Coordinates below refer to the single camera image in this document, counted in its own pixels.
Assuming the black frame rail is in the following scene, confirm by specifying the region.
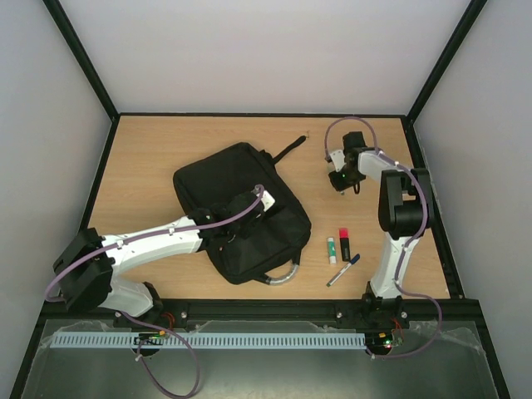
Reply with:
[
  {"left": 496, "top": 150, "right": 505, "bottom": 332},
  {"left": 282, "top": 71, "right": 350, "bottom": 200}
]
[{"left": 39, "top": 298, "right": 486, "bottom": 331}]

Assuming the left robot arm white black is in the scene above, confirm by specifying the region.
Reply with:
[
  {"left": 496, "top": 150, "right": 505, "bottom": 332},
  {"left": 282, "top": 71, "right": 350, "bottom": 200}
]
[{"left": 45, "top": 186, "right": 275, "bottom": 317}]

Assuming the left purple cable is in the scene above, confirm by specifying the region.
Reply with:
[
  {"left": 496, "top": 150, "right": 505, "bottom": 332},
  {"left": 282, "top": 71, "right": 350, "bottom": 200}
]
[{"left": 44, "top": 184, "right": 265, "bottom": 398}]

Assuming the pink highlighter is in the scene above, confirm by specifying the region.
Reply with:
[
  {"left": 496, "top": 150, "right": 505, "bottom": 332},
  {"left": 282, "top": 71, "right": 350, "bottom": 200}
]
[{"left": 338, "top": 228, "right": 351, "bottom": 262}]

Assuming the purple cable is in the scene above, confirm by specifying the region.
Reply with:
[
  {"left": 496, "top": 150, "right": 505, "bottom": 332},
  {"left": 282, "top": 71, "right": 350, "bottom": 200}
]
[
  {"left": 323, "top": 116, "right": 443, "bottom": 359},
  {"left": 44, "top": 184, "right": 265, "bottom": 398}
]

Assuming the light blue cable duct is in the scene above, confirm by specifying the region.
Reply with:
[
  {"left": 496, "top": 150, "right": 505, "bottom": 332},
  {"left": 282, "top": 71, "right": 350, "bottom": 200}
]
[{"left": 50, "top": 332, "right": 367, "bottom": 350}]

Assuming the blue capped marker pen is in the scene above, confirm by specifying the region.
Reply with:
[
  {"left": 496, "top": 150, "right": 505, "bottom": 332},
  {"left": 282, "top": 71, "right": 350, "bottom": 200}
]
[{"left": 326, "top": 254, "right": 361, "bottom": 288}]

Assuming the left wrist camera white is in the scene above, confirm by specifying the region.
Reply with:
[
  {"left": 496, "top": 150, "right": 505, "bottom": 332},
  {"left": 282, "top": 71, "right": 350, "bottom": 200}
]
[{"left": 252, "top": 185, "right": 275, "bottom": 213}]

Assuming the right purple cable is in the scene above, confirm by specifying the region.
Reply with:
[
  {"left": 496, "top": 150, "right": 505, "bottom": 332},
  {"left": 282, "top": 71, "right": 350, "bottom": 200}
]
[{"left": 323, "top": 116, "right": 443, "bottom": 359}]

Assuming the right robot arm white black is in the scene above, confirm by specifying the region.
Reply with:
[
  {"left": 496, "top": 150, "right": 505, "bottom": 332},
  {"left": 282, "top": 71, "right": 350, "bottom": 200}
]
[{"left": 328, "top": 131, "right": 434, "bottom": 326}]

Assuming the black student backpack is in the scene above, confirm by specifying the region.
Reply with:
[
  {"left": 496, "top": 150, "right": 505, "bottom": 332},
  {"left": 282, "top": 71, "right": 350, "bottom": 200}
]
[{"left": 173, "top": 136, "right": 312, "bottom": 286}]

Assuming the white glue stick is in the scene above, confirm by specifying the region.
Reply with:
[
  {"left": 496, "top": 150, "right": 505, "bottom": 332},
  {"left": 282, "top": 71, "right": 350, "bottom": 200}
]
[{"left": 327, "top": 237, "right": 337, "bottom": 264}]

